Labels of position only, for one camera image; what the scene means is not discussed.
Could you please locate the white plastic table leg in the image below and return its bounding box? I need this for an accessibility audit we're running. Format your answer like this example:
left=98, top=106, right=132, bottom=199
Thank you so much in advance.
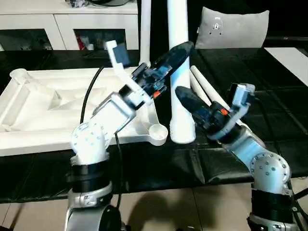
left=167, top=0, right=196, bottom=144
left=140, top=0, right=152, bottom=67
left=189, top=72, right=210, bottom=102
left=190, top=66, right=231, bottom=110

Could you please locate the white plastic table top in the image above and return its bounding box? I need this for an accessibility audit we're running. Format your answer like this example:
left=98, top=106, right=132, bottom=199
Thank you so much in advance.
left=0, top=64, right=168, bottom=157

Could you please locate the tall black cabinet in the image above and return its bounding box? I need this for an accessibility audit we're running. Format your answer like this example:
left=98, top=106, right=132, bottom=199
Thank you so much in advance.
left=137, top=0, right=205, bottom=51

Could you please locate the black work mat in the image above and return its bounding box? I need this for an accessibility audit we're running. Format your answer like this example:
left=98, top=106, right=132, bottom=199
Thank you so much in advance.
left=0, top=47, right=308, bottom=204

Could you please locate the grey cushion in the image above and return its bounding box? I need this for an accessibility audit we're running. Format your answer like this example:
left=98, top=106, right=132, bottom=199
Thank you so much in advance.
left=194, top=6, right=270, bottom=49

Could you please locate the round grey appliance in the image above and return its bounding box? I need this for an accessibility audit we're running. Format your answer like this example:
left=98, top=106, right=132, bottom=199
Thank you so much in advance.
left=88, top=0, right=128, bottom=7

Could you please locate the red box in cabinet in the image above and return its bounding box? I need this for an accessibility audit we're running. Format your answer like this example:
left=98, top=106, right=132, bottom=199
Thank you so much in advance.
left=78, top=35, right=87, bottom=51

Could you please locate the white flat board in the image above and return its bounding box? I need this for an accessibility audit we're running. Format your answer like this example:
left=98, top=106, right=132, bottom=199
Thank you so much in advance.
left=264, top=47, right=308, bottom=86

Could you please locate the white cabinet with glass doors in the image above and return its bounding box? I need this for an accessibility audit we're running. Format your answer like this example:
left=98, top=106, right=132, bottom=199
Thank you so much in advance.
left=0, top=0, right=140, bottom=51

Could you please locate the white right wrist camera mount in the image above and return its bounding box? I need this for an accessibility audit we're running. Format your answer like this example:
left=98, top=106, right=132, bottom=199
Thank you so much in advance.
left=226, top=83, right=256, bottom=135

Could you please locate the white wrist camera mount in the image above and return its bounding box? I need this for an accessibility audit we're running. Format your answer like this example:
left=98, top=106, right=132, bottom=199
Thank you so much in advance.
left=226, top=83, right=256, bottom=135
left=105, top=40, right=154, bottom=108

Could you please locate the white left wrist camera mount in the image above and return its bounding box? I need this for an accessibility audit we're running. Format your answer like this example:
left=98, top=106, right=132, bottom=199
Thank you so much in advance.
left=105, top=40, right=154, bottom=108

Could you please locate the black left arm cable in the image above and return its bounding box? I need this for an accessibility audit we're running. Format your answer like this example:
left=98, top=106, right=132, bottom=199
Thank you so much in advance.
left=80, top=67, right=124, bottom=210

